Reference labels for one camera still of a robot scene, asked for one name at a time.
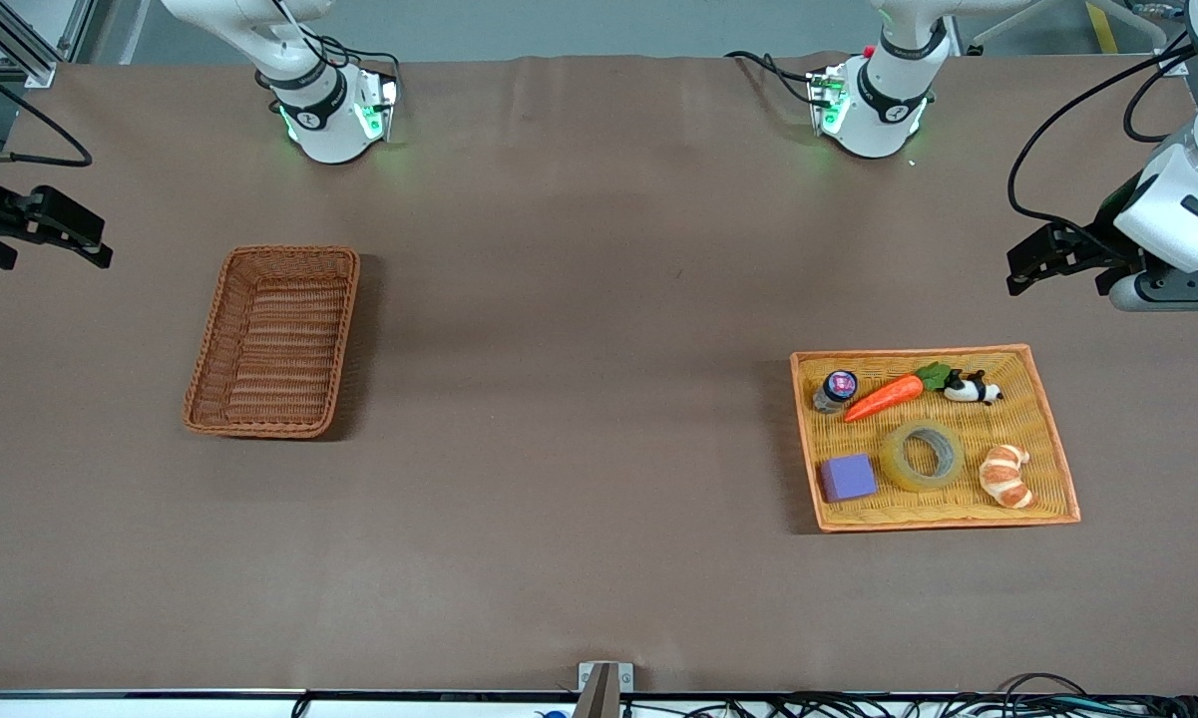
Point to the yellow tape roll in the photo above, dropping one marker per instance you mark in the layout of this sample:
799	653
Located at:
890	461

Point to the small jar blue lid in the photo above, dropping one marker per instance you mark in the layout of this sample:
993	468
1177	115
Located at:
838	387

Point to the aluminium frame profile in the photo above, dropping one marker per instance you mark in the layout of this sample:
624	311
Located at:
35	45

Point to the black white toy panda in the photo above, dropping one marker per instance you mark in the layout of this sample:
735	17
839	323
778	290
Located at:
970	389

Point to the grey brown wedge bar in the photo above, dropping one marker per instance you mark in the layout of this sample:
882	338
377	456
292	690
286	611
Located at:
598	693

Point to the brown wicker basket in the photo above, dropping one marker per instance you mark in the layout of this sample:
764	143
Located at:
269	339

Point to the metal table edge bracket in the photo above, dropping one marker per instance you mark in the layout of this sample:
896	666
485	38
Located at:
626	676

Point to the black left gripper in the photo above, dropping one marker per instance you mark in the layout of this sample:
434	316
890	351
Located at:
1100	244

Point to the orange yellow wicker basket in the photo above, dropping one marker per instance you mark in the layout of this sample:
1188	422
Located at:
888	511

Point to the toy croissant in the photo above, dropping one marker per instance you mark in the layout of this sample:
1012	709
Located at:
1005	479

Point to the orange toy carrot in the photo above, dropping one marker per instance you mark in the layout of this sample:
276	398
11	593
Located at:
883	399

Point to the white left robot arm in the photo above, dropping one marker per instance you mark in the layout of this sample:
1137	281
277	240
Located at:
893	100

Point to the purple block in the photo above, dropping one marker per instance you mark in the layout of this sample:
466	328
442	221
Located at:
848	478

